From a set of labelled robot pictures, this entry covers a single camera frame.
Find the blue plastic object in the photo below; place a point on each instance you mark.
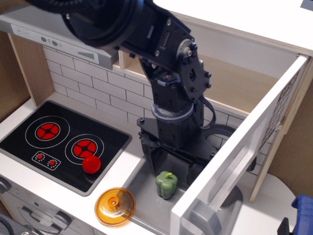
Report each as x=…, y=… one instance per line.
x=304, y=219

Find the black toy stove top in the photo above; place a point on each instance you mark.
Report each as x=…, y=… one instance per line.
x=54, y=140

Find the dark grey toy faucet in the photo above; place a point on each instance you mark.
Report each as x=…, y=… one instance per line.
x=224, y=130

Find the black object at bottom edge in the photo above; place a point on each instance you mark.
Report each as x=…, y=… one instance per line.
x=283, y=228

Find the grey toy range hood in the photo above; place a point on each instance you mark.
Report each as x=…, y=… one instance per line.
x=50, y=30

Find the grey toy sink basin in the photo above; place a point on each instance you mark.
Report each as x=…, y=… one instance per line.
x=153, y=213

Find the orange transparent pot lid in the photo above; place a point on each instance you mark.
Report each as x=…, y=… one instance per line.
x=115, y=207

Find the red toy tomato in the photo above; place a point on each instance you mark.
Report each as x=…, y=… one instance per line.
x=91, y=164

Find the wooden toy kitchen cabinet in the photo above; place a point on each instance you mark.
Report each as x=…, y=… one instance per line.
x=245, y=69

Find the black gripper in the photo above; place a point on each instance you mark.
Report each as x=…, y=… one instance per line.
x=180, y=137

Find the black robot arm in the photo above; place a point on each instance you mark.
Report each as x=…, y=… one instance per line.
x=168, y=56

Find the green toy bell pepper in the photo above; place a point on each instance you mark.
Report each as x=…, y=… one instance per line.
x=166, y=183

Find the grey toy oven front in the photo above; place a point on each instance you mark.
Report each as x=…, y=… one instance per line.
x=41, y=215

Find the white toy microwave door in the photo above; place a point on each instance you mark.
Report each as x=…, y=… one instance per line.
x=223, y=172

